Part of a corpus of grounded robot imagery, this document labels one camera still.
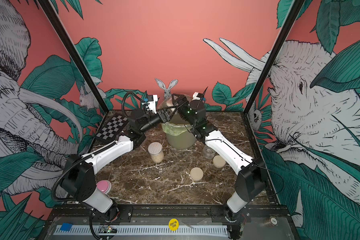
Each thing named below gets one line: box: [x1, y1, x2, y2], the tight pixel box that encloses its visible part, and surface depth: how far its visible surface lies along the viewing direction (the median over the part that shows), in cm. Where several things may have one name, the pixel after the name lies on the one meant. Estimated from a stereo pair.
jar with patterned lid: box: [148, 141, 164, 163], surface depth 88 cm
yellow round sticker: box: [168, 218, 180, 232], surface depth 73 cm
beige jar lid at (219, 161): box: [212, 155, 226, 168], surface depth 94 cm
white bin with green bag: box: [161, 110, 197, 150], surface depth 82 cm
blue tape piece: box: [60, 222, 73, 232], surface depth 71 cm
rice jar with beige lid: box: [202, 145, 216, 159], surface depth 96 cm
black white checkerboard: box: [95, 114, 129, 141], surface depth 107 cm
